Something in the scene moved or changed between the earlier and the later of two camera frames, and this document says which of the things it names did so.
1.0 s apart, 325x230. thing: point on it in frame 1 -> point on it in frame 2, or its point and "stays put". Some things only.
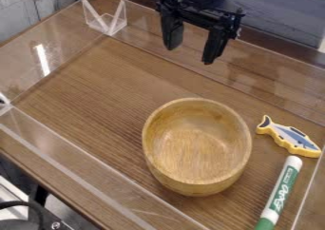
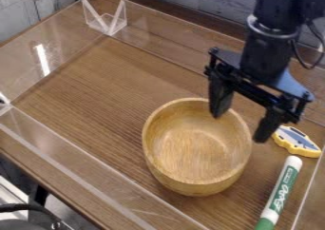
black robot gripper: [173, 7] -> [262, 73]
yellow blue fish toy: [288, 138] stays put
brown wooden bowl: [197, 143] stays put
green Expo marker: [281, 194] stays put
